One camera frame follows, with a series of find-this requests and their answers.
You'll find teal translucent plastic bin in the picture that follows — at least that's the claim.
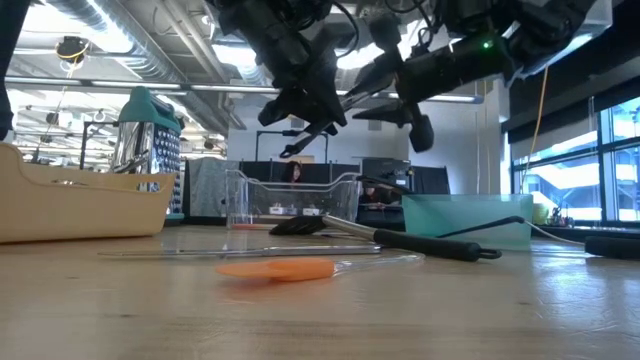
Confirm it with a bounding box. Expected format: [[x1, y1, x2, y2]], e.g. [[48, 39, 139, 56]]
[[401, 193, 535, 251]]

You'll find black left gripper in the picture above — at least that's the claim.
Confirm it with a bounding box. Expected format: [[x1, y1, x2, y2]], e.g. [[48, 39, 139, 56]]
[[219, 0, 351, 137]]

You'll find grey cloth partition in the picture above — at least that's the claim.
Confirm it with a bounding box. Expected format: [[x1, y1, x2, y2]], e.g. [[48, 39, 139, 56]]
[[182, 156, 237, 219]]

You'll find rectangular silver air duct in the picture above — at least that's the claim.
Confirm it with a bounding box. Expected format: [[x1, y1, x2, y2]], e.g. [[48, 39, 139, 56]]
[[509, 0, 614, 80]]

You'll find steel box grater teal handle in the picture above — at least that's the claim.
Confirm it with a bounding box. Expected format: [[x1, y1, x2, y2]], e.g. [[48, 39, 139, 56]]
[[110, 85, 185, 224]]

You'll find person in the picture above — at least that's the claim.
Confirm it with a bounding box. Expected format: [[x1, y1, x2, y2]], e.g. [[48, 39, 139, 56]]
[[359, 183, 399, 207], [281, 159, 305, 184]]

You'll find solid black turner long handle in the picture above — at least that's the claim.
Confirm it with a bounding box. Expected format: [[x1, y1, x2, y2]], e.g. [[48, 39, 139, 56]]
[[435, 214, 640, 261]]

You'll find clear plastic bin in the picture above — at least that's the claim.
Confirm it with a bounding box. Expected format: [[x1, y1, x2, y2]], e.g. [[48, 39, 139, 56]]
[[224, 168, 362, 231]]

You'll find black yellow cable reel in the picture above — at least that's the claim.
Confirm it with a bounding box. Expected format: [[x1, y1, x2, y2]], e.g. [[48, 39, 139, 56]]
[[54, 35, 91, 65]]

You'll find round silver air duct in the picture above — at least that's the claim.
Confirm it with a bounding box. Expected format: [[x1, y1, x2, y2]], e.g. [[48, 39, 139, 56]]
[[42, 0, 236, 137]]

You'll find yellow hanging cable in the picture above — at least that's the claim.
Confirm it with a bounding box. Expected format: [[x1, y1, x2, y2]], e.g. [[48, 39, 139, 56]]
[[518, 67, 551, 197]]

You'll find black equipment cabinet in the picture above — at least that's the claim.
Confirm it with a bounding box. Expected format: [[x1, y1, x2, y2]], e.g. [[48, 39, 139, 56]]
[[360, 156, 415, 226]]

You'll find small orange spatula clear handle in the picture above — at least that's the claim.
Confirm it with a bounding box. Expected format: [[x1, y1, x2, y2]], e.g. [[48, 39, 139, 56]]
[[214, 251, 427, 284]]

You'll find yellow-orange plastic bin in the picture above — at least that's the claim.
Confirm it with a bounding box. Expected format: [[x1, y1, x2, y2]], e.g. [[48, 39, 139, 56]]
[[0, 142, 177, 245]]

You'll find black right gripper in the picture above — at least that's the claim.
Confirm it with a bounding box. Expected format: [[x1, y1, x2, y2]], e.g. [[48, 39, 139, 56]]
[[344, 12, 520, 154]]

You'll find large window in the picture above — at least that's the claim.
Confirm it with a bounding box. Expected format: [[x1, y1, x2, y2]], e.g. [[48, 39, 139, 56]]
[[509, 94, 640, 224]]

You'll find all-black slotted spatula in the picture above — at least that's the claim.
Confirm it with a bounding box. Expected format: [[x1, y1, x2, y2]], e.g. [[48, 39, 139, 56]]
[[355, 174, 417, 197]]

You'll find slotted black turner steel neck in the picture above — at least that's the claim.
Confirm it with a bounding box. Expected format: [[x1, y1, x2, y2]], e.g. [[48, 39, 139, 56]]
[[268, 214, 504, 263]]

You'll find black robot rig frame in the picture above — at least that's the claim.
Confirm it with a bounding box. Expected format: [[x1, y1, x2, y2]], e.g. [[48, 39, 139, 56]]
[[254, 128, 331, 164]]

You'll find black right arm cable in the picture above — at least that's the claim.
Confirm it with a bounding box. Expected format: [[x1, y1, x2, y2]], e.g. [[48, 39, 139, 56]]
[[329, 0, 362, 57]]

